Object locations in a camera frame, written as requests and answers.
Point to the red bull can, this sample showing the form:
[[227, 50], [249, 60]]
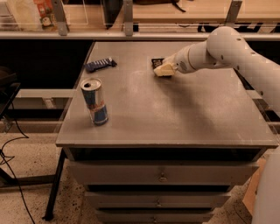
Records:
[[91, 89]]

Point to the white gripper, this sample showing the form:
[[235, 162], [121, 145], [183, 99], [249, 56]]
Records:
[[180, 61]]

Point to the red white snack bag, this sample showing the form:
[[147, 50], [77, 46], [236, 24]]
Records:
[[46, 14]]

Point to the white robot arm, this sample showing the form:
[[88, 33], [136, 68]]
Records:
[[225, 47]]

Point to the grey drawer cabinet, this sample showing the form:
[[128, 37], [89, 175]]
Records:
[[172, 148]]

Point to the blue snack bar wrapper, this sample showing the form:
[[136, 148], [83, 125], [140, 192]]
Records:
[[99, 64]]

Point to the dark chocolate rxbar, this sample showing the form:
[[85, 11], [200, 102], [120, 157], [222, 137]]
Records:
[[156, 62]]

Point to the cardboard box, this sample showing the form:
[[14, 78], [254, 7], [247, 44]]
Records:
[[249, 198]]

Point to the metal shelf rail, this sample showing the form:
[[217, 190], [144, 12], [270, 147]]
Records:
[[189, 19]]

